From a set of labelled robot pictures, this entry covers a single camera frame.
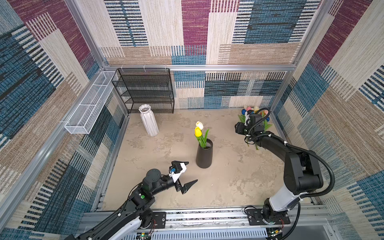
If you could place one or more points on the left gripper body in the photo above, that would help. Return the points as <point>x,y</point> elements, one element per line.
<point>177,186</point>

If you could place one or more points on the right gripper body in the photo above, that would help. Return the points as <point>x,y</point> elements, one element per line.
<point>242,129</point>

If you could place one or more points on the black cylindrical vase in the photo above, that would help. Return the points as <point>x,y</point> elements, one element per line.
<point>204,156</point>

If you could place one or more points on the white tulip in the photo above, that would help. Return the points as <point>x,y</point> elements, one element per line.
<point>200,125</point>

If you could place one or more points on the light pink tulip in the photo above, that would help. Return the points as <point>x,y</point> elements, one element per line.
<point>266,122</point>

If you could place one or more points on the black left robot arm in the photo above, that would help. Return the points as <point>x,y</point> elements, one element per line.
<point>137,208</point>

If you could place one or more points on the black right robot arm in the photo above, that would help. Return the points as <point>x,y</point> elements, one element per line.
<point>306,174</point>

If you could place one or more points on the white ribbed ceramic vase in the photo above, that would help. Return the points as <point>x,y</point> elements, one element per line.
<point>149,120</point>

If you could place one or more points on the blue tulip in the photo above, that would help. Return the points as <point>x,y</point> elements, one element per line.
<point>242,116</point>

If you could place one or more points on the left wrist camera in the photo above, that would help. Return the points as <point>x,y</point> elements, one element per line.
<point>175,171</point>

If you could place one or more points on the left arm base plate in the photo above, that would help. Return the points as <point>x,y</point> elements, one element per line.
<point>154,220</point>

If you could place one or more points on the aluminium front rail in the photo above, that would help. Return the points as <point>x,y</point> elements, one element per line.
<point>311,223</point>

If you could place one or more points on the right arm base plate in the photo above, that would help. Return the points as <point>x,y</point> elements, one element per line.
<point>262,217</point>

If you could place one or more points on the black wire shelf rack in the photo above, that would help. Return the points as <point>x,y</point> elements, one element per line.
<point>152,86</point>

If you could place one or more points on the white wire mesh basket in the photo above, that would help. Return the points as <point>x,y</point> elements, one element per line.
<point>87,112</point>

